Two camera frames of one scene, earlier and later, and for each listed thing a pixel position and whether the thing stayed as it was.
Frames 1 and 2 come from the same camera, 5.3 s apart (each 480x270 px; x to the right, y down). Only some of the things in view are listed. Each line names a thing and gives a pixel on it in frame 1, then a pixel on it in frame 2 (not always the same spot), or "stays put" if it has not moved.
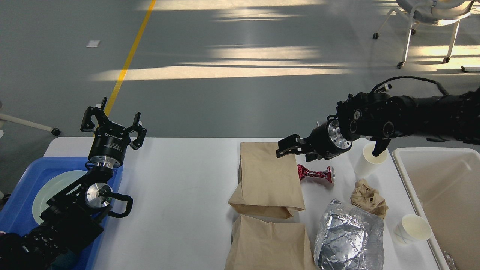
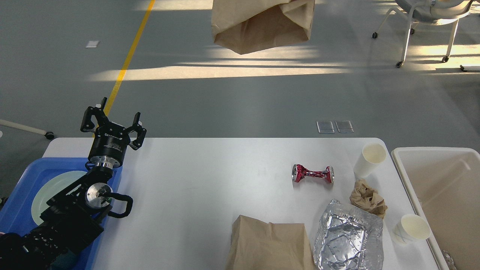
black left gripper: [110, 140] stays put
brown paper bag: [257, 245] stays put
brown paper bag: [266, 183] to [243, 26]
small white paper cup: [412, 228] stays put
